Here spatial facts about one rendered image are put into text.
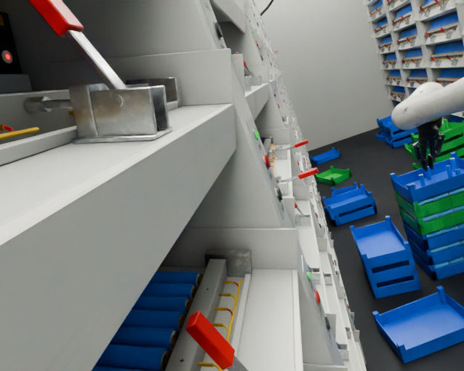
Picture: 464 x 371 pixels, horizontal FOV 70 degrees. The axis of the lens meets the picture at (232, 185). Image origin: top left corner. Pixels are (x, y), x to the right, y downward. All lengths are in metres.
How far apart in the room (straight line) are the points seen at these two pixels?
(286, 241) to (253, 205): 0.05
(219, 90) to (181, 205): 0.19
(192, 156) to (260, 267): 0.23
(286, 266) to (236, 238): 0.06
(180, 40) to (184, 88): 0.04
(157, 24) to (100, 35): 0.06
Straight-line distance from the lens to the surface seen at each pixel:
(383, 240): 1.84
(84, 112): 0.17
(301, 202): 1.09
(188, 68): 0.34
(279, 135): 1.05
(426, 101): 1.32
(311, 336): 0.45
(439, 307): 1.67
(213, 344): 0.21
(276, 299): 0.35
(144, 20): 0.36
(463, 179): 1.67
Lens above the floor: 1.09
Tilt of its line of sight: 14 degrees down
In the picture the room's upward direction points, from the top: 22 degrees counter-clockwise
